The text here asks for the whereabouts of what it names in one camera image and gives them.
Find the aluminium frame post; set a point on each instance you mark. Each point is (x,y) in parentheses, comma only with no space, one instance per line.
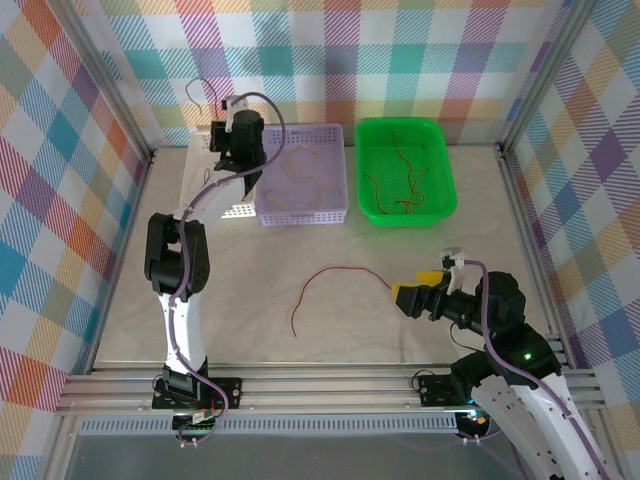
(550,75)
(105,80)

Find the lilac perforated plastic basket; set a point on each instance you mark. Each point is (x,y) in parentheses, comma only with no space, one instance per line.
(325,165)

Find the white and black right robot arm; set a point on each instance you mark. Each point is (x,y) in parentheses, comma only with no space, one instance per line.
(540,425)

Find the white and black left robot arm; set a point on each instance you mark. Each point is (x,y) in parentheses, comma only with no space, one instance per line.
(182,325)

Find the aluminium frame leg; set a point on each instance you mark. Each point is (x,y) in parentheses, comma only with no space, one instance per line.
(62,445)

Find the small control circuit board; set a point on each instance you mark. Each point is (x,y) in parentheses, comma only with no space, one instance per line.
(197,425)
(475,420)

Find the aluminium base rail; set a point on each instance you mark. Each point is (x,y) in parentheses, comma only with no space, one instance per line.
(325,395)

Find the green plastic basket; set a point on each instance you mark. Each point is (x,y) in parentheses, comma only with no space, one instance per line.
(435,165)

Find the white perforated plastic basket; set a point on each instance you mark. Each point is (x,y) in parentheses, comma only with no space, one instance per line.
(195,175)

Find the aluminium side rail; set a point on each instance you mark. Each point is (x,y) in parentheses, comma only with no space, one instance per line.
(125,250)
(530,240)

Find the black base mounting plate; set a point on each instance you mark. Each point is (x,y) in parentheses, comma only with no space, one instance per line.
(435,390)
(230,392)

